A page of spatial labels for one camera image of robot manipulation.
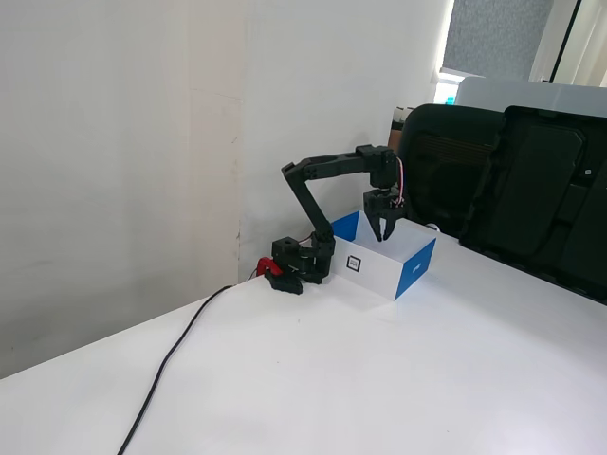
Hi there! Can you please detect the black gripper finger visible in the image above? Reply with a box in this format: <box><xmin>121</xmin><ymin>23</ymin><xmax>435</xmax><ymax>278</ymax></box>
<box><xmin>366</xmin><ymin>209</ymin><xmax>386</xmax><ymax>244</ymax></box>
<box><xmin>381</xmin><ymin>215</ymin><xmax>404</xmax><ymax>242</ymax></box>

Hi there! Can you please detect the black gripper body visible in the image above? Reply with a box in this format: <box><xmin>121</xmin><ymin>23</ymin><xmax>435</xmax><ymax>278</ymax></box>
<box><xmin>362</xmin><ymin>187</ymin><xmax>408</xmax><ymax>221</ymax></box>

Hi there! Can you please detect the white and blue box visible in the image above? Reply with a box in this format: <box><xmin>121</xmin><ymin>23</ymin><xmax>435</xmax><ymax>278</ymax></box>
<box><xmin>330</xmin><ymin>209</ymin><xmax>437</xmax><ymax>302</ymax></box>

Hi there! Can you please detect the brown cardboard box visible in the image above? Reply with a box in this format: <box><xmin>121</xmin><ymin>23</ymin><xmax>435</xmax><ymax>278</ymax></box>
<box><xmin>387</xmin><ymin>104</ymin><xmax>414</xmax><ymax>152</ymax></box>

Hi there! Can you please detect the black mesh office chair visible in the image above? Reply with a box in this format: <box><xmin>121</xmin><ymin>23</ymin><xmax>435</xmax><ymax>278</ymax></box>
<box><xmin>388</xmin><ymin>102</ymin><xmax>506</xmax><ymax>238</ymax></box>

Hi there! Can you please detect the red and black table clamp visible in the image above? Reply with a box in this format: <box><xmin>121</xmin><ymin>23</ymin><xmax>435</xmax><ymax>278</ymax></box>
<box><xmin>255</xmin><ymin>257</ymin><xmax>304</xmax><ymax>296</ymax></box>

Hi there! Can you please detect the black molded plastic case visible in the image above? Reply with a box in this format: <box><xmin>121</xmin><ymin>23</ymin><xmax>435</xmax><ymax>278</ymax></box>
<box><xmin>458</xmin><ymin>104</ymin><xmax>607</xmax><ymax>305</ymax></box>

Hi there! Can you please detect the white plastic storage bin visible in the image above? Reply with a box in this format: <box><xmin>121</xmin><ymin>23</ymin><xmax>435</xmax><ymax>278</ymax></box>
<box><xmin>453</xmin><ymin>76</ymin><xmax>607</xmax><ymax>119</ymax></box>

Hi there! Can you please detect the gray window blind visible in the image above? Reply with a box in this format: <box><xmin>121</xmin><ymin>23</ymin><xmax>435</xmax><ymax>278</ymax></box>
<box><xmin>443</xmin><ymin>0</ymin><xmax>556</xmax><ymax>82</ymax></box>

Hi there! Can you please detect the red and white servo wire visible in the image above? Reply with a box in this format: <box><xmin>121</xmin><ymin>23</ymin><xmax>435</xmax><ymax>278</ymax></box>
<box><xmin>388</xmin><ymin>157</ymin><xmax>408</xmax><ymax>210</ymax></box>

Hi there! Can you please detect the black window frame bar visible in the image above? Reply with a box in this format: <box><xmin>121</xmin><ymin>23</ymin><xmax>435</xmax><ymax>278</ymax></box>
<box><xmin>548</xmin><ymin>0</ymin><xmax>584</xmax><ymax>84</ymax></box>

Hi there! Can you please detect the black power cable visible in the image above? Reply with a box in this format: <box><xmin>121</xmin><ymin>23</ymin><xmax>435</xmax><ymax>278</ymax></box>
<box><xmin>116</xmin><ymin>282</ymin><xmax>236</xmax><ymax>455</ymax></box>

